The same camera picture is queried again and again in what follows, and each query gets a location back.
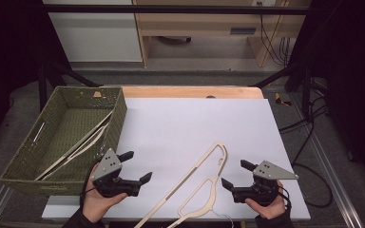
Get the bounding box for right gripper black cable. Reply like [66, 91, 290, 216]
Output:
[275, 162, 335, 210]

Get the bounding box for person's left hand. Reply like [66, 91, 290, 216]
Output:
[82, 162, 129, 224]

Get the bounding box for black curtain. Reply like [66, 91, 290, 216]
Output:
[288, 0, 365, 184]
[0, 0, 74, 156]

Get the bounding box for black frame strut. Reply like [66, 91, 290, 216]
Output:
[37, 61, 105, 112]
[250, 61, 312, 119]

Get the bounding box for black horizontal frame bar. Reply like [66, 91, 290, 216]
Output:
[41, 4, 312, 15]

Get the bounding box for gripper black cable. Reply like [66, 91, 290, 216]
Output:
[275, 162, 335, 210]
[79, 170, 97, 207]

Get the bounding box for beige plastic clothes hanger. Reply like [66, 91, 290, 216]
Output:
[34, 108, 115, 182]
[133, 142, 234, 228]

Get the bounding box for white cabinet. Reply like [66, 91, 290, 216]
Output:
[43, 0, 144, 64]

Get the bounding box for black hanging cables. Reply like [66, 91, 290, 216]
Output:
[259, 1, 297, 67]

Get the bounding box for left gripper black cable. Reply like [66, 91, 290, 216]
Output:
[79, 170, 97, 207]

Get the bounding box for white sheet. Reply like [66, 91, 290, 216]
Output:
[41, 97, 312, 222]

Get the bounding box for person's right hand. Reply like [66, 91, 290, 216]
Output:
[245, 180, 287, 220]

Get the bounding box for wooden table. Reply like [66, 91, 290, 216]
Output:
[122, 85, 264, 100]

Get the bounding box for black floor cables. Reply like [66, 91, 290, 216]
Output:
[279, 77, 331, 165]

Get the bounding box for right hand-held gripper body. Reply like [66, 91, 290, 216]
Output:
[232, 160, 299, 206]

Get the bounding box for green woven basket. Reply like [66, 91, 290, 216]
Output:
[0, 85, 128, 197]

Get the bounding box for light wooden desk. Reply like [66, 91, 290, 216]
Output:
[132, 0, 312, 68]

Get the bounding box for yellow and black tool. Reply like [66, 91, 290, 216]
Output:
[274, 92, 293, 107]

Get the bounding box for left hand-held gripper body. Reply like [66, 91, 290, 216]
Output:
[89, 147, 143, 199]

